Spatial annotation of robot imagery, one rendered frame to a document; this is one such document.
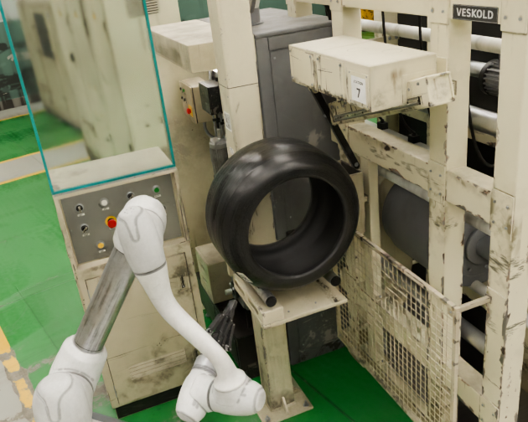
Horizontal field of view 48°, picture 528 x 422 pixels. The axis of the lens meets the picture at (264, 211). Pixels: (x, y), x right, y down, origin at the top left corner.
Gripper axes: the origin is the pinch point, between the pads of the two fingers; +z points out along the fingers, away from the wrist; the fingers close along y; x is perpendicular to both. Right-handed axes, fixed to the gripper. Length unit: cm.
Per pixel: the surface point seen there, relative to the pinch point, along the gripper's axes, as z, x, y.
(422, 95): 51, 78, -28
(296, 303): 25.0, -0.3, 32.1
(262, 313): 11.1, -2.8, 18.5
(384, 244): 97, 1, 81
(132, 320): 19, -90, 22
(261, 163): 41, 18, -28
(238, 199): 28.6, 10.3, -24.5
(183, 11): 843, -596, 118
